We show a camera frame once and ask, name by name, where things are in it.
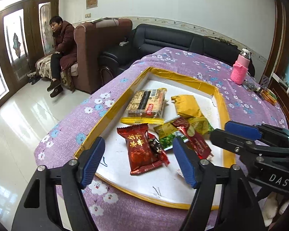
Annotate green pea snack bag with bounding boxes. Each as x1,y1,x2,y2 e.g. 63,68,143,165
153,116,188,151

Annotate seated person in maroon coat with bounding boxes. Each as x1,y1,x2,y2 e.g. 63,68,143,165
47,16,77,98

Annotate pink knitted thermos bottle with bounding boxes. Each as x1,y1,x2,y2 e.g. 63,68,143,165
230,49,251,85

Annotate black leather sofa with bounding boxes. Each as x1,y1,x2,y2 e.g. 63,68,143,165
99,23,256,83

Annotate orange biscuit boxes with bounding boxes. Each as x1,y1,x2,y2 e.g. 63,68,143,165
260,88,277,105

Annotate large cracker pack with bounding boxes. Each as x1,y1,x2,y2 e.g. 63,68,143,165
120,88,167,125

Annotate grey phone stand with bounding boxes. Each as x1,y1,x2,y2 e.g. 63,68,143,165
260,74,270,89

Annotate right white gloved hand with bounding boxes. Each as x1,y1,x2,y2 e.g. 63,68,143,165
262,192,289,228

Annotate long red chocolate bar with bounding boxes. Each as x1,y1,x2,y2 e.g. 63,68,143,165
172,117,213,159

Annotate yellow snack pouch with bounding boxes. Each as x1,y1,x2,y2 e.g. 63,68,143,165
171,94,203,118

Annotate yellow rimmed white tray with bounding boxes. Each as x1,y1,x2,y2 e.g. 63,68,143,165
74,67,230,210

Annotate wooden tv cabinet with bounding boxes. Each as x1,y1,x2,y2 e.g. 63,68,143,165
269,73,289,128

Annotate clear plastic bag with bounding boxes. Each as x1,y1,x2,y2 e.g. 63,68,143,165
242,77,261,92

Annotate brown armchair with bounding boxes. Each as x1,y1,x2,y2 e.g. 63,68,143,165
61,18,132,94

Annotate dark red foil snack bag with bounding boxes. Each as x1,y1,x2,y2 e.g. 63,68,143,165
117,124,169,176

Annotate wooden glass door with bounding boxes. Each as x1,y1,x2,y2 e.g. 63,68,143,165
0,0,59,107

